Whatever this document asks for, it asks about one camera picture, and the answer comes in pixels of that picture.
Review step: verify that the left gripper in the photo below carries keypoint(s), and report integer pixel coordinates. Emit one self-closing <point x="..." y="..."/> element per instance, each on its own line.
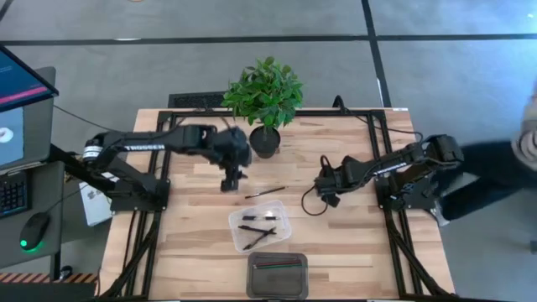
<point x="230" y="147"/>

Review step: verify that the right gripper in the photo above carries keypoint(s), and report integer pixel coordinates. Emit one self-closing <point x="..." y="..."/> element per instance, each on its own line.
<point x="333" y="180"/>

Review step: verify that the black pencil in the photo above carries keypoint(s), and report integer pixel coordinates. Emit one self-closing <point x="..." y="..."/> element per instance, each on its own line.
<point x="266" y="192"/>

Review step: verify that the red pencil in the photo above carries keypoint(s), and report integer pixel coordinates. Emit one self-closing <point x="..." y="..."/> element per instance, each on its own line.
<point x="279" y="263"/>

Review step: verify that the green pencil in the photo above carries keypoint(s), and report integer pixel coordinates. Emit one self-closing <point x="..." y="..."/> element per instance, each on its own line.
<point x="279" y="267"/>

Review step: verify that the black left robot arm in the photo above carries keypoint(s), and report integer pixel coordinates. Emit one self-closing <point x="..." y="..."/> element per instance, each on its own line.
<point x="168" y="142"/>

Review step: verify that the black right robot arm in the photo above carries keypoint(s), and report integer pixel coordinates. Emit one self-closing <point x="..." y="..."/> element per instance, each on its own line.
<point x="398" y="163"/>

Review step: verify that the clear barrel black grip pen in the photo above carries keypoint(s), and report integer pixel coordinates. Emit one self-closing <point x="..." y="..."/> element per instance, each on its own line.
<point x="251" y="218"/>

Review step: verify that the clear plastic bin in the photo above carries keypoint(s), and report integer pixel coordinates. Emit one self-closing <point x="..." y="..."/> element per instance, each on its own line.
<point x="277" y="209"/>

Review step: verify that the black ballpoint pen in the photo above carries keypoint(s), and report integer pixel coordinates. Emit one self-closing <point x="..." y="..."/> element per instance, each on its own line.
<point x="251" y="228"/>
<point x="258" y="240"/>

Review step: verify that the black perforated floor mat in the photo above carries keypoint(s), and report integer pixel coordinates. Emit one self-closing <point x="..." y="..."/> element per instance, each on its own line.
<point x="193" y="100"/>

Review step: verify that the green plant in black pot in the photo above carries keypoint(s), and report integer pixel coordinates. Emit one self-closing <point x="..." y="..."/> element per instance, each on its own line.
<point x="264" y="92"/>

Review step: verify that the smoky grey plastic bin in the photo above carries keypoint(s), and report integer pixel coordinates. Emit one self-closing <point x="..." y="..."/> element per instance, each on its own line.
<point x="277" y="285"/>

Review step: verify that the white cardboard box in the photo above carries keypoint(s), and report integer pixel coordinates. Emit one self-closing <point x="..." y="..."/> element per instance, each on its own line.
<point x="94" y="209"/>

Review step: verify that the person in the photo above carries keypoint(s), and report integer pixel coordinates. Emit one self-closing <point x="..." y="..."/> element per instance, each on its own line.
<point x="482" y="168"/>

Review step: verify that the grey side desk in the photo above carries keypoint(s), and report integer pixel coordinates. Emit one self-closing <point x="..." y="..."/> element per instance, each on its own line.
<point x="44" y="189"/>

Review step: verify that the black computer mouse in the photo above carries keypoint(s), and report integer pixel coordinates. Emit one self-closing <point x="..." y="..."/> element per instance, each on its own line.
<point x="34" y="230"/>

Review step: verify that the grey screen monitor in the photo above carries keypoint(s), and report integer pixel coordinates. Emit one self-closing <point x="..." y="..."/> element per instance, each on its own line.
<point x="25" y="138"/>

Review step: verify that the yellow black hazard strip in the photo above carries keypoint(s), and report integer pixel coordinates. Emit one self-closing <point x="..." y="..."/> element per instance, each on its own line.
<point x="42" y="277"/>

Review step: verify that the black keyboard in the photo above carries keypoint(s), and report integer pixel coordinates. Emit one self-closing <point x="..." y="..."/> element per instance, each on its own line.
<point x="12" y="195"/>

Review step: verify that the dark blue screen monitor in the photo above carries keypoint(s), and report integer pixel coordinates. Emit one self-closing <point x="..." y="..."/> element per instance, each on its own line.
<point x="21" y="84"/>

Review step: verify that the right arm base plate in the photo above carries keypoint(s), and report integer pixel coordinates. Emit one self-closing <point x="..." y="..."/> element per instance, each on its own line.
<point x="415" y="203"/>

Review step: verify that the black aluminium table frame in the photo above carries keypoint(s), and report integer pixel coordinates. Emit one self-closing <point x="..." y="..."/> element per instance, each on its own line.
<point x="319" y="113"/>

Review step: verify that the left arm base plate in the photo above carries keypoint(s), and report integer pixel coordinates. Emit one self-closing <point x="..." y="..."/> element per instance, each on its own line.
<point x="138" y="205"/>

